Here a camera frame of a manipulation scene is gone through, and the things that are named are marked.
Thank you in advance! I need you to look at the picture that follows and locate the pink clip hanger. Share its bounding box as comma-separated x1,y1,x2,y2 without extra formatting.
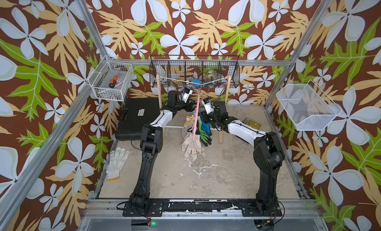
192,86,201,142

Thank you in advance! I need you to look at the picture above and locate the blue rubber glove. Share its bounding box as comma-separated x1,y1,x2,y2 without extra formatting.
199,113,212,136

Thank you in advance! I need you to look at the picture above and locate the green rubber glove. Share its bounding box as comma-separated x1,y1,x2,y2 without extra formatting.
196,121,212,147

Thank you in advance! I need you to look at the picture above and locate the white cotton glove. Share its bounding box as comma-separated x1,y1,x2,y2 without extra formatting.
182,124,193,138

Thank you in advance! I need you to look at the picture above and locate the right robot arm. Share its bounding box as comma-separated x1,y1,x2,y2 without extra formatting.
202,101,285,215

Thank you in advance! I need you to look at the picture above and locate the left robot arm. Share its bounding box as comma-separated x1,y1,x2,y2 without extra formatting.
128,88,195,215

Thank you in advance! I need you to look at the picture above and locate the blue object in basket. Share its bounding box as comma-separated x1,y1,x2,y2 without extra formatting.
190,79,202,88

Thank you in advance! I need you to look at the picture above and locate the yellow drill bit box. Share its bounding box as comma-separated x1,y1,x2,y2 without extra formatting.
244,118,261,130

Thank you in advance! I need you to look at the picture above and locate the clear bottle in basket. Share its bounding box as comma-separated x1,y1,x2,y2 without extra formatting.
205,69,217,83

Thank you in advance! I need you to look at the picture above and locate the black plastic tool case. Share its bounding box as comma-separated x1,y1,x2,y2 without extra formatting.
115,98,160,141

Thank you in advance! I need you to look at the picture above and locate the orange black screwdriver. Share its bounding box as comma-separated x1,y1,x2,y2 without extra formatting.
109,76,119,89

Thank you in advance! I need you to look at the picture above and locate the white mesh basket right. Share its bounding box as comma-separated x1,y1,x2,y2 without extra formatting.
276,80,341,131

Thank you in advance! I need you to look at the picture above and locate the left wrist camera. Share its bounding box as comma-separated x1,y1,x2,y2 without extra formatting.
181,87,193,103

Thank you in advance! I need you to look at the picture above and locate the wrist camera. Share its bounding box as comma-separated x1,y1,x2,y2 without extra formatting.
181,87,193,103
202,98,214,114

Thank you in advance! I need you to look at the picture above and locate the wooden drying rack frame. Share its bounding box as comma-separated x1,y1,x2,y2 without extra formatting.
150,73,232,144

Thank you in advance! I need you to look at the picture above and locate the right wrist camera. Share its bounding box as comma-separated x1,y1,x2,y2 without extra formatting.
202,98,214,114

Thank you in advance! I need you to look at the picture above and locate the black wire basket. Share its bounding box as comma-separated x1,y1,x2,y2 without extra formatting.
149,55,241,89

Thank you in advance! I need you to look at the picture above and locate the white wire basket left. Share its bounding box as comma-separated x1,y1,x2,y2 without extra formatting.
89,56,134,102

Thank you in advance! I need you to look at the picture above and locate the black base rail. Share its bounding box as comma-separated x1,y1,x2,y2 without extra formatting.
117,199,284,218

